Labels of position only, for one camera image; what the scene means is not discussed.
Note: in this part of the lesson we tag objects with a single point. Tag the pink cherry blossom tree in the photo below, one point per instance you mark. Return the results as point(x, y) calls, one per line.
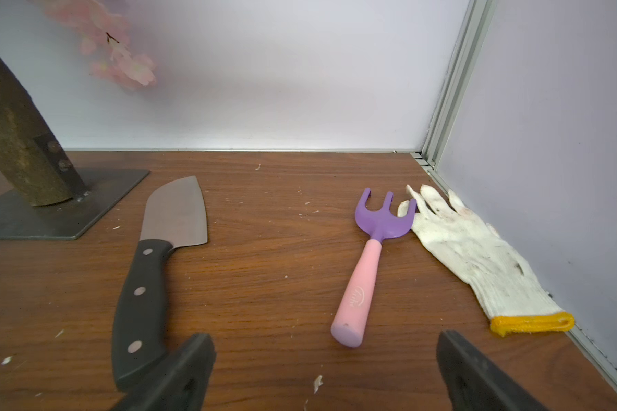
point(44, 45)

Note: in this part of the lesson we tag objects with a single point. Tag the white work glove yellow cuff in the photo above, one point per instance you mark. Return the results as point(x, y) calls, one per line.
point(502, 280)

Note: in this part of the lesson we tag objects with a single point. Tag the purple pink garden fork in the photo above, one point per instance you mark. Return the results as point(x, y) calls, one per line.
point(350, 320)

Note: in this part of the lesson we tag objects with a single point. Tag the black handled kitchen knife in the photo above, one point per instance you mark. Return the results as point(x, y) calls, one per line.
point(175, 217)

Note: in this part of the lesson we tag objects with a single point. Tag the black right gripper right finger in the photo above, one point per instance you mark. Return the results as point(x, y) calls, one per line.
point(474, 382)

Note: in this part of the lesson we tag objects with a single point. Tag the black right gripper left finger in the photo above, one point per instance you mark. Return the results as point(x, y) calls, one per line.
point(179, 382)

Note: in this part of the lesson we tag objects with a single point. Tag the dark metal tree base plate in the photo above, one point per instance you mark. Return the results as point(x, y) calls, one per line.
point(71, 219)

